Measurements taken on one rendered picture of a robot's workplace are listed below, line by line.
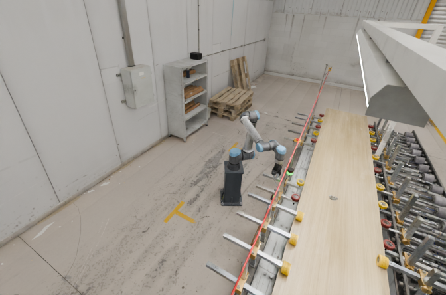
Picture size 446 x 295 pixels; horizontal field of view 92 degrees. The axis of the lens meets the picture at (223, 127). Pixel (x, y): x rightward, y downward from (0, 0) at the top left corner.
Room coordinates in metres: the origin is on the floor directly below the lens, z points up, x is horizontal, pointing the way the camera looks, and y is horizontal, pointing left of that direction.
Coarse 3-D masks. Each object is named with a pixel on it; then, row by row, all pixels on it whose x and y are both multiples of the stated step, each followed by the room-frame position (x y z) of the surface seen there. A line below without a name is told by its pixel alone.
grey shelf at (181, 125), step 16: (176, 64) 4.01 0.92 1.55; (192, 64) 4.09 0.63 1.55; (176, 80) 3.85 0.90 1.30; (192, 80) 4.08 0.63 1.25; (176, 96) 3.86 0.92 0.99; (192, 96) 4.13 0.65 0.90; (176, 112) 3.87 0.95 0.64; (192, 112) 4.17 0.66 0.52; (176, 128) 3.88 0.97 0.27; (192, 128) 4.15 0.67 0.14
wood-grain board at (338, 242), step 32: (352, 128) 3.08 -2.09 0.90; (320, 160) 2.18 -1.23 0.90; (352, 160) 2.22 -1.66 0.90; (320, 192) 1.64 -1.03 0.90; (352, 192) 1.66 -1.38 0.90; (320, 224) 1.25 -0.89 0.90; (352, 224) 1.27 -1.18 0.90; (288, 256) 0.95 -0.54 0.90; (320, 256) 0.97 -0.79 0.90; (352, 256) 0.98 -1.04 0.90; (288, 288) 0.74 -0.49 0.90; (320, 288) 0.75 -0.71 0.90; (352, 288) 0.76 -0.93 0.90; (384, 288) 0.77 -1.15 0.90
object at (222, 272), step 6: (210, 264) 0.84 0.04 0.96; (216, 270) 0.80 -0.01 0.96; (222, 270) 0.80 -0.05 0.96; (222, 276) 0.78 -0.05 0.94; (228, 276) 0.77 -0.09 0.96; (234, 276) 0.77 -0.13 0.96; (234, 282) 0.74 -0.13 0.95; (246, 288) 0.70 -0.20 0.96; (252, 288) 0.70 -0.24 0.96; (252, 294) 0.68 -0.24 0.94; (258, 294) 0.67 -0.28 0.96; (264, 294) 0.67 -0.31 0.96
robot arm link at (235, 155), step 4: (232, 148) 2.39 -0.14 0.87; (236, 148) 2.39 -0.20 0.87; (232, 152) 2.30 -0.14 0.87; (236, 152) 2.30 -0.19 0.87; (240, 152) 2.32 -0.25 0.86; (232, 156) 2.27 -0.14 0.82; (236, 156) 2.27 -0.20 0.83; (240, 156) 2.29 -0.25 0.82; (232, 160) 2.27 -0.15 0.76; (236, 160) 2.27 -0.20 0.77; (240, 160) 2.29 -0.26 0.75
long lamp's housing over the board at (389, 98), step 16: (368, 48) 1.08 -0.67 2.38; (368, 64) 0.79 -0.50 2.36; (384, 64) 0.69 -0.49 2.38; (368, 80) 0.62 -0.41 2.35; (384, 80) 0.51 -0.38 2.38; (400, 80) 0.51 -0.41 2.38; (368, 96) 0.51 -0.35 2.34; (384, 96) 0.47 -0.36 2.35; (400, 96) 0.46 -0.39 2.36; (368, 112) 0.48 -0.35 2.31; (384, 112) 0.46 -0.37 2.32; (400, 112) 0.45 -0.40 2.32; (416, 112) 0.44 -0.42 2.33
